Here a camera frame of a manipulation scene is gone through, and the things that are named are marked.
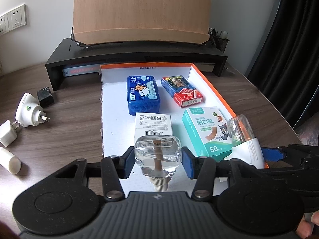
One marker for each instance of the red blue playing card box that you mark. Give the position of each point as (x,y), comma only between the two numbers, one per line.
(182,91)

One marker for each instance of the blue dental floss box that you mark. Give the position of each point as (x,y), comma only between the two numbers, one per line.
(142,94)

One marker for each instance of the black power adapter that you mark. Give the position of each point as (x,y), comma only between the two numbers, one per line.
(45,97)

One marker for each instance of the wooden book stand board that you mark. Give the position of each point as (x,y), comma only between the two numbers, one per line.
(108,21)

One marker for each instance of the black mesh pen holder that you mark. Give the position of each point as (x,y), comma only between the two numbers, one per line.
(218,40)

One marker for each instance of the white wall socket left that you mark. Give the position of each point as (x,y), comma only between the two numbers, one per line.
(4,24)

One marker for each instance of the teal adhesive bandage box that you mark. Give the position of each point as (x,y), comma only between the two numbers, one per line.
(208,133)

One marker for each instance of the white repellent plug green button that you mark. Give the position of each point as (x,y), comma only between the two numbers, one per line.
(29,112)

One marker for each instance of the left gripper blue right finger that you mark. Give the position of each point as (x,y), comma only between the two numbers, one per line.
(191,164)

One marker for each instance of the person right hand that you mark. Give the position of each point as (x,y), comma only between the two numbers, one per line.
(306,225)

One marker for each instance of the white repellent heater with bottle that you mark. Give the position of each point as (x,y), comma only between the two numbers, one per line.
(245,139)

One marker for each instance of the white USB charger cube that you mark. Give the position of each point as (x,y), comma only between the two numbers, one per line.
(8,132)

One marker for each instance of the dark curtain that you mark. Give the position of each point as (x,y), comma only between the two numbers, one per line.
(286,70)

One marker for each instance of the white pill bottle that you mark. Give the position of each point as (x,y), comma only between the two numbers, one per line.
(9,161)

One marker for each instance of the white wall socket right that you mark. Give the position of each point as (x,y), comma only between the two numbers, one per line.
(17,17)

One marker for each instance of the orange white cardboard tray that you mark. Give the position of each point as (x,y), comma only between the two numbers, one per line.
(118,126)

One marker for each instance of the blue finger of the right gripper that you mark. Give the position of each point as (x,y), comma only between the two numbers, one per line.
(273,154)

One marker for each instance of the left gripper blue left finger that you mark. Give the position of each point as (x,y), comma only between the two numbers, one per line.
(126,163)

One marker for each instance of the black monitor riser stand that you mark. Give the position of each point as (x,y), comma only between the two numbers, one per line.
(71,53)

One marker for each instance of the white wall socket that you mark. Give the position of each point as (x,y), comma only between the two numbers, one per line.
(4,24)
(17,17)

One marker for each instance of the white cardboard adapter box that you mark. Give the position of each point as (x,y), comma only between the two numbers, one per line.
(149,124)

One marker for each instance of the book under riser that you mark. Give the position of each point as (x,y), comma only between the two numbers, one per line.
(69,71)

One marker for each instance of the clear repellent liquid bottle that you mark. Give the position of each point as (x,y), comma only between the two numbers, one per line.
(158,157)

